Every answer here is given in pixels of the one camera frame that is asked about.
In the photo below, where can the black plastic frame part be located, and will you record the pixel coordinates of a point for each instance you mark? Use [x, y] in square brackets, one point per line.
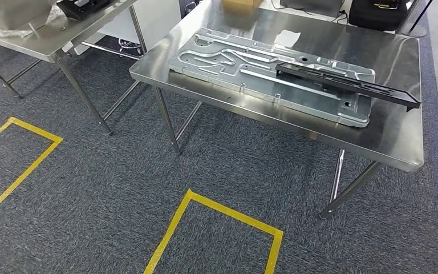
[393, 99]

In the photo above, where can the steel workbench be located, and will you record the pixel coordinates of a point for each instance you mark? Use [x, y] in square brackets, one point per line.
[393, 125]

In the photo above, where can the silver stamped metal plate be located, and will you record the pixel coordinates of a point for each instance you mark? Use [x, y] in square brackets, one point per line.
[241, 75]

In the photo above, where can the chrome chair base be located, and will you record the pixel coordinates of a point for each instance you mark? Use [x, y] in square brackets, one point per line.
[130, 46]

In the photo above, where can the white cabinet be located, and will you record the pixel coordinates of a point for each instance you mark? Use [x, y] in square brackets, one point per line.
[158, 19]

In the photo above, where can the cardboard box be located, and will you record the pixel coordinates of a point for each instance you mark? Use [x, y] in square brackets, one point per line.
[241, 2]

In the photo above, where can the grey device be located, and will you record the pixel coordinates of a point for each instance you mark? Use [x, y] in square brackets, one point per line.
[309, 5]

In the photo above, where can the black device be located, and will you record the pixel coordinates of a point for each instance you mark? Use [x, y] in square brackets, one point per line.
[79, 11]

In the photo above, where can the steel table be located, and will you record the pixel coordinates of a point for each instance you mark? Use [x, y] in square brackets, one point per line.
[45, 41]

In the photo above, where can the black bag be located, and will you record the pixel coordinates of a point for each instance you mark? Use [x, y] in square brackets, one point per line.
[377, 17]

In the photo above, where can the black pole with disc base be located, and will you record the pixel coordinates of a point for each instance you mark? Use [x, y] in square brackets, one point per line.
[411, 30]

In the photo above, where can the wrapped steel box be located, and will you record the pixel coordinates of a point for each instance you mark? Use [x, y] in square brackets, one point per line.
[15, 13]

